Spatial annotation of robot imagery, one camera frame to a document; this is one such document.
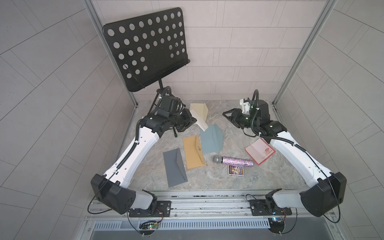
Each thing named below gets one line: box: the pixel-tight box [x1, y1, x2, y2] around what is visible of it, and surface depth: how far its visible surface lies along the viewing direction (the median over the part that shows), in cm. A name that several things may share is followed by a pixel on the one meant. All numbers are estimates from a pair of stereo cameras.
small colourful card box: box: [228, 164, 245, 177], surface depth 84 cm
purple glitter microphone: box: [212, 155, 254, 167], surface depth 86 cm
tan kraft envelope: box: [183, 135, 206, 169], surface depth 91 cm
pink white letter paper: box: [245, 138, 276, 166], surface depth 91 cm
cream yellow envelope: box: [190, 103, 209, 122], surface depth 117 cm
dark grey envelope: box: [163, 147, 188, 188], surface depth 86 cm
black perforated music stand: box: [102, 7, 191, 92], surface depth 64 cm
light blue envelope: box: [200, 124, 223, 154], surface depth 98 cm
